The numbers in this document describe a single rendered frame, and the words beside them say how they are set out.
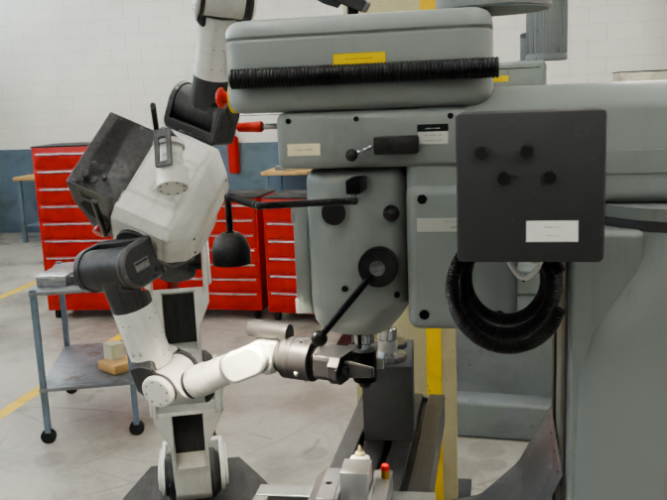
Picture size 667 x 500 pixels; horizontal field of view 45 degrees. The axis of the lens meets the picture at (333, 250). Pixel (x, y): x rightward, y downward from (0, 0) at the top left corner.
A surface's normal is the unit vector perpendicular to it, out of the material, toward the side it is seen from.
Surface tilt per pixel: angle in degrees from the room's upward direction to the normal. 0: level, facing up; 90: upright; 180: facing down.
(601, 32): 90
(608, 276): 90
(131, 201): 58
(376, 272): 90
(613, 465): 88
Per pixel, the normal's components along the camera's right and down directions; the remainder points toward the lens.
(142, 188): 0.12, -0.38
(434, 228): -0.19, 0.19
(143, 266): 0.87, -0.09
